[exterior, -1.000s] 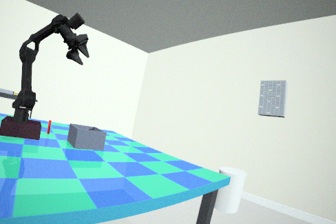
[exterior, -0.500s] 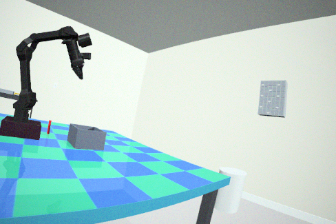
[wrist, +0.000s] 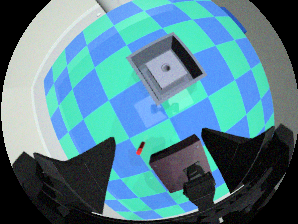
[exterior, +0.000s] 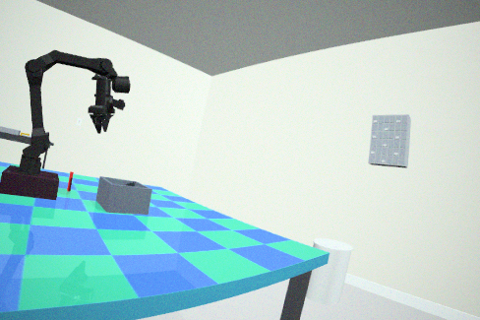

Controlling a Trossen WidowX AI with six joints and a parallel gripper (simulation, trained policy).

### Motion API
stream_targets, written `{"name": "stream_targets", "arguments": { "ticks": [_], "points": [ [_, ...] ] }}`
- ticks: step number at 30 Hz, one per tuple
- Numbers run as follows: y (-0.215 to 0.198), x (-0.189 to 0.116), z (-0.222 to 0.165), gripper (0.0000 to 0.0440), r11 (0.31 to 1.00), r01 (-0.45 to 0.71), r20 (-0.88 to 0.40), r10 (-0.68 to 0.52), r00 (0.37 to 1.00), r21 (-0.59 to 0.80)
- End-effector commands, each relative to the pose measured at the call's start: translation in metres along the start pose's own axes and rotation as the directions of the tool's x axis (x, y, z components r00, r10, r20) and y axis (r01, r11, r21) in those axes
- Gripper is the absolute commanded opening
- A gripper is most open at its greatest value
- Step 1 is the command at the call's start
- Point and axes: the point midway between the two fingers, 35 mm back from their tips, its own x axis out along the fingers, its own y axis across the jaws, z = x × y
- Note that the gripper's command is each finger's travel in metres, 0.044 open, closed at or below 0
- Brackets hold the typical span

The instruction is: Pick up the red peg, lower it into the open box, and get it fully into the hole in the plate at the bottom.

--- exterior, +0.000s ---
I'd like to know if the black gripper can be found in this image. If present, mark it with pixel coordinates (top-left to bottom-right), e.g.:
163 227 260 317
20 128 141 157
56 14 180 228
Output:
88 92 115 134

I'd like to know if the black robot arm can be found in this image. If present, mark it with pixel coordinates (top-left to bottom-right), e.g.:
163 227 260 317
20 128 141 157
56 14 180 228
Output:
18 50 131 176

